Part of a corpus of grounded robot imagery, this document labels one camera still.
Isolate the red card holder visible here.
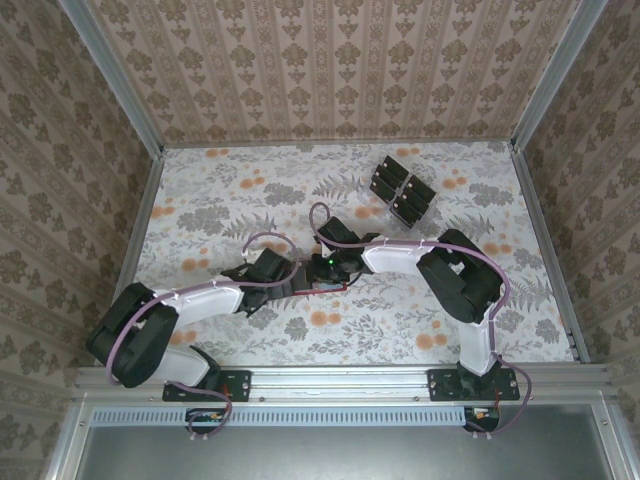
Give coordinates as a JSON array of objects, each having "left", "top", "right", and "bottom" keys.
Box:
[{"left": 292, "top": 279, "right": 351, "bottom": 299}]

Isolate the black credit card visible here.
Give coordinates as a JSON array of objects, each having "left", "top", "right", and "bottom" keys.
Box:
[
  {"left": 391, "top": 198, "right": 424, "bottom": 231},
  {"left": 369, "top": 167, "right": 404, "bottom": 201},
  {"left": 408, "top": 172, "right": 437, "bottom": 197},
  {"left": 397, "top": 189, "right": 427, "bottom": 215},
  {"left": 383, "top": 154, "right": 412, "bottom": 181},
  {"left": 402, "top": 180, "right": 432, "bottom": 206}
]

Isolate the floral patterned table cover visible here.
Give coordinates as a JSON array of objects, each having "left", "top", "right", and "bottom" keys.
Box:
[{"left": 107, "top": 142, "right": 576, "bottom": 366}]

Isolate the black connector box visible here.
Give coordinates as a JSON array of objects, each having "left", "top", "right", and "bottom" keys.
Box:
[
  {"left": 463, "top": 405, "right": 502, "bottom": 434},
  {"left": 185, "top": 407, "right": 227, "bottom": 435}
]

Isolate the grey metal sheet panel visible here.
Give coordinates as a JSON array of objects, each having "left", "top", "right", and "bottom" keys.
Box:
[{"left": 74, "top": 404, "right": 614, "bottom": 480}]

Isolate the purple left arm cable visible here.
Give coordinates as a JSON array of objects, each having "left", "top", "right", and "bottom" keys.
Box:
[{"left": 104, "top": 231, "right": 300, "bottom": 444}]

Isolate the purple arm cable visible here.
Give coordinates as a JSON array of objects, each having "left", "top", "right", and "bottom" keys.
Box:
[
  {"left": 308, "top": 202, "right": 534, "bottom": 441},
  {"left": 104, "top": 231, "right": 300, "bottom": 444}
]

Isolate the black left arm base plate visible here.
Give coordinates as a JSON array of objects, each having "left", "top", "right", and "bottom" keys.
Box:
[{"left": 162, "top": 367, "right": 252, "bottom": 404}]

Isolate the aluminium mounting rail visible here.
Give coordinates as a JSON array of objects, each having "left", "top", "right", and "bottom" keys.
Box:
[{"left": 73, "top": 363, "right": 617, "bottom": 401}]

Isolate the slotted pale cable duct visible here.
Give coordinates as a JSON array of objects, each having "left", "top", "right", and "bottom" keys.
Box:
[{"left": 91, "top": 405, "right": 501, "bottom": 428}]

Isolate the aluminium side rail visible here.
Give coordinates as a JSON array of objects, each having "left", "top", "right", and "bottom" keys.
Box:
[
  {"left": 94, "top": 147, "right": 166, "bottom": 369},
  {"left": 509, "top": 144, "right": 592, "bottom": 365}
]

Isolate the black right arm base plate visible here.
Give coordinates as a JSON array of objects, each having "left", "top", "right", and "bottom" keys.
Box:
[{"left": 427, "top": 367, "right": 521, "bottom": 404}]

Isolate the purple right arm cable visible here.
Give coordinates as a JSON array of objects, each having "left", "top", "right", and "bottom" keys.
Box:
[{"left": 308, "top": 202, "right": 534, "bottom": 441}]

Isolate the aluminium corner post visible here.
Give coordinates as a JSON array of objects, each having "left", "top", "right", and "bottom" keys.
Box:
[
  {"left": 509, "top": 0, "right": 610, "bottom": 151},
  {"left": 56, "top": 0, "right": 167, "bottom": 157}
]

